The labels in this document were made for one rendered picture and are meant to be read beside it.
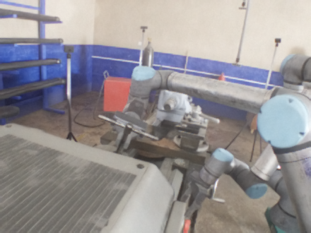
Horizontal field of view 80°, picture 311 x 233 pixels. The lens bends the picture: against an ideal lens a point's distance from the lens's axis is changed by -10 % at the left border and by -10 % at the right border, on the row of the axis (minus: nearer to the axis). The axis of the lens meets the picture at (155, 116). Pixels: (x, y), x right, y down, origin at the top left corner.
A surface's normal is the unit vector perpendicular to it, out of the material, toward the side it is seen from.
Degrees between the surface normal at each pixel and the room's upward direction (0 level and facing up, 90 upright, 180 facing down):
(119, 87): 90
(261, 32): 90
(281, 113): 84
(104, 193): 0
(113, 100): 90
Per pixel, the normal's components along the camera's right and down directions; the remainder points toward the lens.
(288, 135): -0.77, 0.02
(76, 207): 0.11, -0.93
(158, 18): -0.28, 0.30
